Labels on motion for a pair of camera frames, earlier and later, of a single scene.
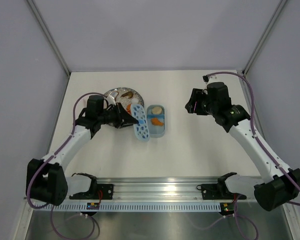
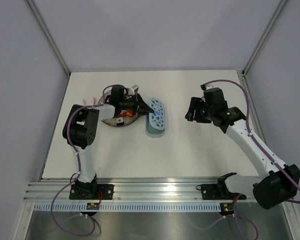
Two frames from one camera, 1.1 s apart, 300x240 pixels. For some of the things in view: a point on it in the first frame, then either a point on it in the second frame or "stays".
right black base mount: (219, 191) stays
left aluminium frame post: (48, 35) stays
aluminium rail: (159, 189) stays
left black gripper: (123, 119) → (139, 104)
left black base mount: (106, 191) stays
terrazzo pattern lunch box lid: (141, 128) → (157, 118)
